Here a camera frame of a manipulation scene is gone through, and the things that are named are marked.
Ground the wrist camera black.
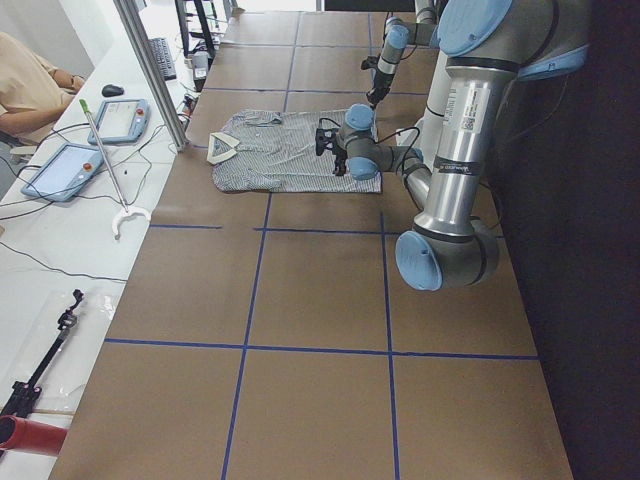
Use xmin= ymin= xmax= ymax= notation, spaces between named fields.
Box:
xmin=360 ymin=56 xmax=379 ymax=70
xmin=315 ymin=127 xmax=338 ymax=156

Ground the white reacher grabber stick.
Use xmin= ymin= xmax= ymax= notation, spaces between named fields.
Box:
xmin=79 ymin=99 xmax=151 ymax=240

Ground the black computer mouse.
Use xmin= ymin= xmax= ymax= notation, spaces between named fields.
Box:
xmin=101 ymin=84 xmax=125 ymax=98

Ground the near teach pendant tablet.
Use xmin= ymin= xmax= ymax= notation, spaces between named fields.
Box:
xmin=21 ymin=143 xmax=103 ymax=202

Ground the striped polo shirt white collar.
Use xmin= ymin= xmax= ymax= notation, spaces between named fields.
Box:
xmin=207 ymin=109 xmax=381 ymax=193

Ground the aluminium frame post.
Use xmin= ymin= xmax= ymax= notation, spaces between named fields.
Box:
xmin=113 ymin=0 xmax=188 ymax=152

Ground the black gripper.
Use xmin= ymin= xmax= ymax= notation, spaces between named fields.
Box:
xmin=366 ymin=59 xmax=396 ymax=106
xmin=331 ymin=142 xmax=348 ymax=176

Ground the black keyboard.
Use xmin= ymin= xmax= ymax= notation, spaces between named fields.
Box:
xmin=149 ymin=37 xmax=177 ymax=80

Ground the red cylinder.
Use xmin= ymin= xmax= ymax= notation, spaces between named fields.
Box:
xmin=1 ymin=415 xmax=68 ymax=456

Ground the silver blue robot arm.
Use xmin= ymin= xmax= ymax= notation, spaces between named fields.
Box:
xmin=316 ymin=0 xmax=592 ymax=291
xmin=361 ymin=1 xmax=447 ymax=109

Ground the teach pendant tablet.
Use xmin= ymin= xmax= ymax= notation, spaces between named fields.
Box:
xmin=21 ymin=143 xmax=103 ymax=202
xmin=92 ymin=99 xmax=150 ymax=145

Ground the far teach pendant tablet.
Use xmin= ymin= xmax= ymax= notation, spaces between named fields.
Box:
xmin=92 ymin=99 xmax=150 ymax=145

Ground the person in beige shirt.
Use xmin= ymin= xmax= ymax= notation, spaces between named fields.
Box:
xmin=1 ymin=32 xmax=85 ymax=145

